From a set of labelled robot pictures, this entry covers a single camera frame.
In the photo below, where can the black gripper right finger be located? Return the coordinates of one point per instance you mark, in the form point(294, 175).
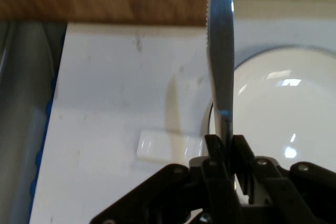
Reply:
point(288, 195)

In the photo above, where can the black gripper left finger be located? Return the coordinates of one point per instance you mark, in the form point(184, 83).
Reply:
point(210, 182)

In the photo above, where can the silver table knife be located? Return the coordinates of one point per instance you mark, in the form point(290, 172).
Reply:
point(220, 37)

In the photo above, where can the white ceramic cutlery rest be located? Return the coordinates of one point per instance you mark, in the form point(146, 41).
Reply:
point(155, 146)

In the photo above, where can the white plate with black rim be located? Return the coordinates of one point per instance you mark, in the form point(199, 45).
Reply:
point(275, 103)

